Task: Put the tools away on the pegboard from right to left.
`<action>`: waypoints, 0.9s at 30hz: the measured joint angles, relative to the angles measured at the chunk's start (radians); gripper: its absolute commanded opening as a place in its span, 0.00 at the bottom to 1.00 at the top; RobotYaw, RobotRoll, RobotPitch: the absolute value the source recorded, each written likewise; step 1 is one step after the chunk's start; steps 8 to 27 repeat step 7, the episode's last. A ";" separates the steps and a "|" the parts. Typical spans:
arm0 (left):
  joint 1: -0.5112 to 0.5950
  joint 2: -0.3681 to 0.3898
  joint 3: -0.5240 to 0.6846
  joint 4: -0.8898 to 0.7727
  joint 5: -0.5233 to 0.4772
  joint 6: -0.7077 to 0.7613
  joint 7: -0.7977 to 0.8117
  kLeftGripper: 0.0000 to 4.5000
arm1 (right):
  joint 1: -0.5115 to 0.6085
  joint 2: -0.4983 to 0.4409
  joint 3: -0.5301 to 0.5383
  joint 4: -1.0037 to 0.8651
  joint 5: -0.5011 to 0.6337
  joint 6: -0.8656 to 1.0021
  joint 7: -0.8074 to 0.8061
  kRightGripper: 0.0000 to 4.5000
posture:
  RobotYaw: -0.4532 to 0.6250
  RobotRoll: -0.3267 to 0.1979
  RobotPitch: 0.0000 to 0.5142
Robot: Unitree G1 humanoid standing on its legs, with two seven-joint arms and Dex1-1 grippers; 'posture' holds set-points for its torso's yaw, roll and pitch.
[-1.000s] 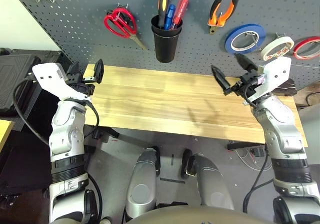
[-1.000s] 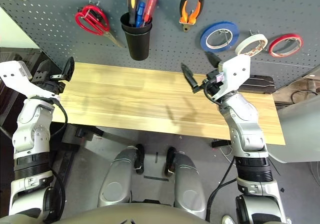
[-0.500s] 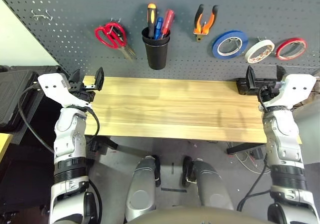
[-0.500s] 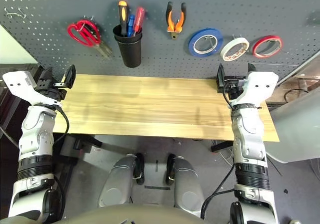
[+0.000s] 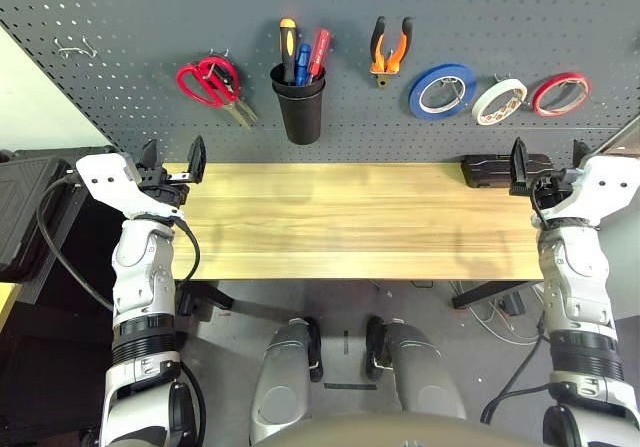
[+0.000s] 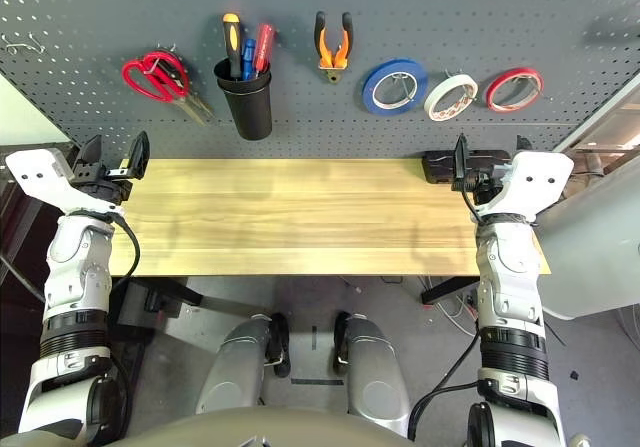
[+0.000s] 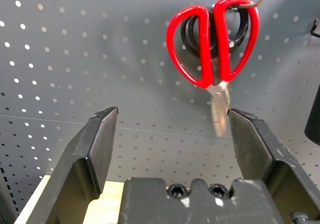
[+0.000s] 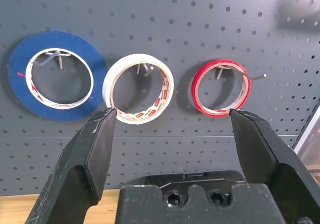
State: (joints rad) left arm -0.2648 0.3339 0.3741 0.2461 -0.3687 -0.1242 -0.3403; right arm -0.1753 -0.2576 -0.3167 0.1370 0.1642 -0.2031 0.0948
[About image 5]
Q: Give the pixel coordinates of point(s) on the orange black screwdriver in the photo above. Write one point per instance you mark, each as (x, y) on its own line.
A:
(288, 42)

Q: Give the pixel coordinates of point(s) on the silver double peg hook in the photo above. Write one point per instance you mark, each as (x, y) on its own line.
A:
(500, 77)

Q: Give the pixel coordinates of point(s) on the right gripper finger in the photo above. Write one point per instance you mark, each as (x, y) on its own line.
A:
(519, 164)
(580, 152)

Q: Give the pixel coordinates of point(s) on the silver left robot leg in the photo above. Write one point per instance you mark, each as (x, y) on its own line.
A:
(282, 382)

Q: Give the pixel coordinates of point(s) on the silver red tape hook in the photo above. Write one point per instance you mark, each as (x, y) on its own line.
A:
(567, 84)

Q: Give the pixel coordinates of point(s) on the black plastic cup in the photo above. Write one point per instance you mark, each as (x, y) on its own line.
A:
(280, 79)
(300, 122)

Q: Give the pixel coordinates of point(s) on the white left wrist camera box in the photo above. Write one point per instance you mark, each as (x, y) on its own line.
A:
(107, 177)

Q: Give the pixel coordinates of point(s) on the grey rounded furniture panel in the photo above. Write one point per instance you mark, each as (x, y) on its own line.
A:
(631, 267)

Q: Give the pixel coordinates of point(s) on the yellow board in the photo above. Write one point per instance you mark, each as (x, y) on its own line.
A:
(6, 302)

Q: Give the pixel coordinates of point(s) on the black power adapter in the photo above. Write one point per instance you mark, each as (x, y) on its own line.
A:
(512, 303)

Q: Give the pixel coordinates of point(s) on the silver blue tape hook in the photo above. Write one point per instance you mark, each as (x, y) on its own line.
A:
(452, 83)

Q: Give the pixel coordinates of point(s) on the orange black pliers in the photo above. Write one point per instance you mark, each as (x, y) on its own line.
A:
(397, 54)

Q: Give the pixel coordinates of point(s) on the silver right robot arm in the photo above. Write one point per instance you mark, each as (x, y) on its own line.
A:
(575, 277)

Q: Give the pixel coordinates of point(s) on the silver scissors peg hook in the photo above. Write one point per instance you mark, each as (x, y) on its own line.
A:
(215, 67)

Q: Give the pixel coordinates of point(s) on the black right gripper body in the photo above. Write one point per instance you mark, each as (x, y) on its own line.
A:
(555, 192)

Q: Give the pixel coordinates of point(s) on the white tape roll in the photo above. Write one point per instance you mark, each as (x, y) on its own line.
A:
(487, 97)

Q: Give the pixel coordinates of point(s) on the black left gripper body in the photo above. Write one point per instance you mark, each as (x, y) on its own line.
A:
(160, 187)

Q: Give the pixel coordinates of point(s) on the long black floor tape strip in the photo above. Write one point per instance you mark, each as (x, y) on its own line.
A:
(350, 386)

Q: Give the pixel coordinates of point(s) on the black tool case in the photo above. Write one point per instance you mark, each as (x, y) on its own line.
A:
(485, 172)

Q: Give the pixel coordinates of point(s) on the black table foot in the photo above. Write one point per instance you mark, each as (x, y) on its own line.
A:
(475, 294)
(210, 294)

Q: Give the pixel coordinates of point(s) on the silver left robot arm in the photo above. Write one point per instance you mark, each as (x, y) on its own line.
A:
(142, 267)

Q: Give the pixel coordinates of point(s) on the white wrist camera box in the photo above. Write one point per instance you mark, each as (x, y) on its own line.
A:
(107, 177)
(595, 182)

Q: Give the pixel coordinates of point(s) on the blue tape roll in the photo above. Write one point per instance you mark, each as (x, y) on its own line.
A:
(416, 97)

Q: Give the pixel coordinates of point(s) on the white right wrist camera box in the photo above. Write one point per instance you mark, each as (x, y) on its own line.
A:
(595, 182)

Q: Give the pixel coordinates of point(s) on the blue pen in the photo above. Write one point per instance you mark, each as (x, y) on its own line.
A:
(303, 59)

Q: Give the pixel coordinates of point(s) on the silver right robot leg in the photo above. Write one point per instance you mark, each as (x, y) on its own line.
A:
(425, 377)

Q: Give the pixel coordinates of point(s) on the silver robot leg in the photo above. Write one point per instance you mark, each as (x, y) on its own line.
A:
(282, 382)
(425, 377)

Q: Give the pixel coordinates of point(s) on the olive robot torso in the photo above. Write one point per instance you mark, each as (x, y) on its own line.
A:
(390, 434)

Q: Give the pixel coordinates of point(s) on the grey perforated pegboard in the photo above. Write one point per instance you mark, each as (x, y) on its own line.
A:
(150, 17)

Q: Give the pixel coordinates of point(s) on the black wheeled cabinet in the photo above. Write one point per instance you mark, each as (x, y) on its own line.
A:
(75, 327)

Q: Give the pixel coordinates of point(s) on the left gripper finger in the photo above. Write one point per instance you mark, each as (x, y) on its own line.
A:
(197, 159)
(150, 154)

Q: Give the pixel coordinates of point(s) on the short black floor tape strip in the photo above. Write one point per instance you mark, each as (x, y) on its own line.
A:
(346, 342)

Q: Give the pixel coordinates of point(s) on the red tape roll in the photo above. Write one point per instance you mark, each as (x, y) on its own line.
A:
(560, 78)

